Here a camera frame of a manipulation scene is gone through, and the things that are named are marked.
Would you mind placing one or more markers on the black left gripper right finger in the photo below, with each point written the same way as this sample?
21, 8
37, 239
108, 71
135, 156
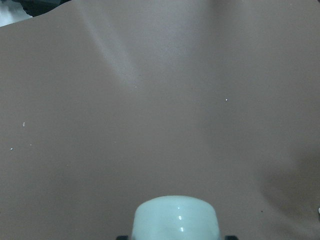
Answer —
230, 237

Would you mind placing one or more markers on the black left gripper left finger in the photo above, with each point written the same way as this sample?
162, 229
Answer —
122, 237

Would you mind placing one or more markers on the mint green cup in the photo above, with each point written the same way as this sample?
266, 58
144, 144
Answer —
175, 218

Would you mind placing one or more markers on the black equipment case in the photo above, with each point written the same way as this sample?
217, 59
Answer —
36, 8

